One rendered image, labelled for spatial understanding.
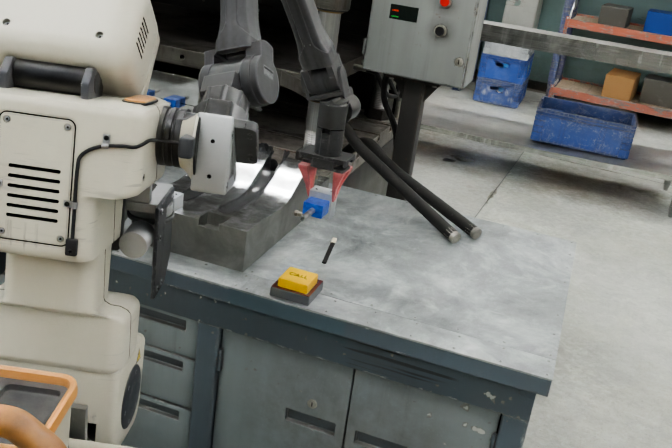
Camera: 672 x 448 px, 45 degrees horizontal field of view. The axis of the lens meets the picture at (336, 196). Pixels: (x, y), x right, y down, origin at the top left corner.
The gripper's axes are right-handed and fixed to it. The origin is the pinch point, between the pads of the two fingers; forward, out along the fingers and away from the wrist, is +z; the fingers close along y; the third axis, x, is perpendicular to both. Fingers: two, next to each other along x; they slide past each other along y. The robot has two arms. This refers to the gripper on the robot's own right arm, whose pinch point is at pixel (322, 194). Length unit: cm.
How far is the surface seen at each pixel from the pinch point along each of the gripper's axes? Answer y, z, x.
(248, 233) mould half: 10.1, 6.9, 12.7
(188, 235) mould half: 22.8, 10.3, 13.5
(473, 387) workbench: -39.1, 24.6, 15.3
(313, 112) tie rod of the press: 25, -1, -60
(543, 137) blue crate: -25, 61, -360
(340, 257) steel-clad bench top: -4.4, 15.0, -5.2
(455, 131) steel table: 28, 64, -344
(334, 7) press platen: 22, -31, -58
